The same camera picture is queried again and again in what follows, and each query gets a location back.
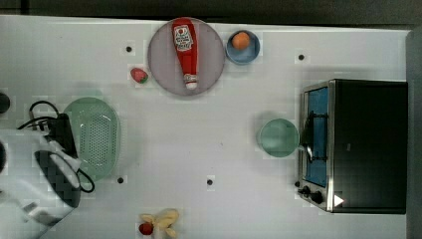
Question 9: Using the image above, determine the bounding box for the green plastic strainer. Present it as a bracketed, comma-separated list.
[64, 97, 120, 182]

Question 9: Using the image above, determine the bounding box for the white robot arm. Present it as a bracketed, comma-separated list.
[1, 129, 82, 239]

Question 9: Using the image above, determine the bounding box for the grey round plate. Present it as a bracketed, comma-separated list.
[147, 18, 225, 97]

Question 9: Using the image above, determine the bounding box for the blue bowl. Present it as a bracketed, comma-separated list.
[226, 30, 261, 65]

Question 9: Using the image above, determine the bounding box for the red toy strawberry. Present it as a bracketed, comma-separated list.
[130, 68, 148, 84]

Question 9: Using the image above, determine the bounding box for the orange fruit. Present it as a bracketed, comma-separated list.
[232, 32, 250, 51]

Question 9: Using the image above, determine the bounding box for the red ketchup bottle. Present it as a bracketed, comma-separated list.
[171, 18, 198, 91]

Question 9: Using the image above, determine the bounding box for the yellow banana peel toy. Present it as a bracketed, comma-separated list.
[139, 209, 179, 239]

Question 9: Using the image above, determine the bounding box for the small red fruit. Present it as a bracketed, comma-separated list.
[138, 223, 153, 235]

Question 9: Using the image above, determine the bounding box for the black toaster oven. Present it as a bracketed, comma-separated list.
[295, 79, 408, 214]

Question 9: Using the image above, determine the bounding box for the black round object upper left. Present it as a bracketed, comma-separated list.
[0, 93, 11, 114]

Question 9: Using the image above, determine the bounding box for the green pot with handle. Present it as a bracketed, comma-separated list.
[256, 119, 313, 158]

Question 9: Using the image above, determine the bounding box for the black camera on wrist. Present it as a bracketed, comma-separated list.
[44, 114, 78, 159]

